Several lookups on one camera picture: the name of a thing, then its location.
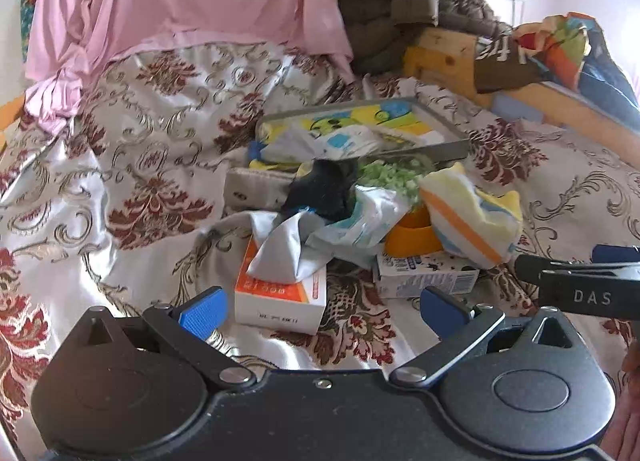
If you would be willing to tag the brown quilted jacket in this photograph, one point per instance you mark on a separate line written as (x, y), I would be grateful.
(400, 1)

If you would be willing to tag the wooden bed guard rail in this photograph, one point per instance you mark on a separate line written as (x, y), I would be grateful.
(10, 113)

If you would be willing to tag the brown printed cloth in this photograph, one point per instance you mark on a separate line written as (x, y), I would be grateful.
(500, 68)

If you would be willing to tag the orange white medicine box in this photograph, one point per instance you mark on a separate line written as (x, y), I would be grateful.
(280, 306)

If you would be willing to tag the grey woven pouch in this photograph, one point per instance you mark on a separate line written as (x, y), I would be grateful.
(255, 191)

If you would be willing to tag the white printed carton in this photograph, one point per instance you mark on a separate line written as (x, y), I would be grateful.
(425, 278)

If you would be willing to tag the person's right forearm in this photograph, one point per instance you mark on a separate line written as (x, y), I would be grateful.
(631, 416)

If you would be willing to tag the clear container with green pieces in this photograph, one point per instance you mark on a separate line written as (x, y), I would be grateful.
(390, 176)

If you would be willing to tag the black cloth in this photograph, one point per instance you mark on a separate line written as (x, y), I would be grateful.
(320, 191)

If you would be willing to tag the white gauze cloth blue print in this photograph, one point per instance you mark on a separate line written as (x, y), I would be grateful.
(350, 141)

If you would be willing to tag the blue denim jeans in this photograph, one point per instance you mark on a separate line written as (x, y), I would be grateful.
(610, 76)

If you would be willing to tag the wall poster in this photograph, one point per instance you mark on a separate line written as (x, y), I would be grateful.
(30, 6)

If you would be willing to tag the orange cup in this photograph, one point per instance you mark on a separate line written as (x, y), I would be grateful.
(410, 241)

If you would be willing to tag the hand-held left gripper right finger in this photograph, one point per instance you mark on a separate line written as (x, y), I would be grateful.
(440, 308)

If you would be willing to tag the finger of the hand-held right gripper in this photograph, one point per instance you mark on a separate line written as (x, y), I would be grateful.
(617, 253)
(532, 267)

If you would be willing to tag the colourful patchwork cloth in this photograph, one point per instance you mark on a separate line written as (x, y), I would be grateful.
(555, 51)

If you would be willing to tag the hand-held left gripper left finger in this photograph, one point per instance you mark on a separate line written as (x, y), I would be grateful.
(202, 313)

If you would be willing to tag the grey cloth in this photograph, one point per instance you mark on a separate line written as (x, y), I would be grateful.
(285, 251)

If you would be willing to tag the wooden bed end frame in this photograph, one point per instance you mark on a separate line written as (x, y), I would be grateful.
(445, 56)

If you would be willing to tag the white blue printed bag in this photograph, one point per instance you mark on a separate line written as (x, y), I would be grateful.
(370, 221)

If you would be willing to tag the yellow striped towel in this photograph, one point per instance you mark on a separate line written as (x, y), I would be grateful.
(470, 221)

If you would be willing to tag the grey tray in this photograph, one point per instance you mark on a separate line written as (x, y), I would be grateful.
(445, 148)

